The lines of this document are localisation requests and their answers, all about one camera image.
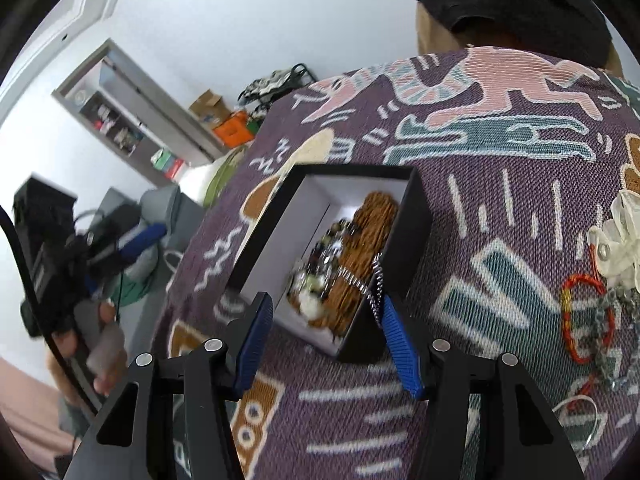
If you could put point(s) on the grey wall shelf cabinet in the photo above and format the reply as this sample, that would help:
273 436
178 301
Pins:
136 120

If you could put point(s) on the black garment on chair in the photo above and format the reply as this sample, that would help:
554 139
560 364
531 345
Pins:
571 29

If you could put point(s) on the orange paper bag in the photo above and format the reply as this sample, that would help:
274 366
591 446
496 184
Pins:
234 132

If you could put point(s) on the thin silver hoop bangle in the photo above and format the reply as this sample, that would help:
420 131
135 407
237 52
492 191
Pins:
580 417

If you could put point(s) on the white fabric flower hair clip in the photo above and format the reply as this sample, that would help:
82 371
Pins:
616 242

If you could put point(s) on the left hand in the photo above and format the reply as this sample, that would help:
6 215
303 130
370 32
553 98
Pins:
107 359

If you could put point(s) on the brown cardboard box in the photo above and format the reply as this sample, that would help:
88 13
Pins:
209 109

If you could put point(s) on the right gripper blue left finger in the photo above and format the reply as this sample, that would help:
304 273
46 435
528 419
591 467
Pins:
246 337

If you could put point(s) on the green oval floor mat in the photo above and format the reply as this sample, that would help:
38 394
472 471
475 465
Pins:
222 175

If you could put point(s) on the black shoe rack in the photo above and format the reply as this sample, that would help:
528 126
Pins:
267 90

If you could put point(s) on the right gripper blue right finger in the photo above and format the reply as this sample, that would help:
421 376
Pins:
404 342

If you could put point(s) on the purple patterned woven blanket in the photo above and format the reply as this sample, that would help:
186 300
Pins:
519 155

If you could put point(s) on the black jewelry box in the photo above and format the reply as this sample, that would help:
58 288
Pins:
332 241

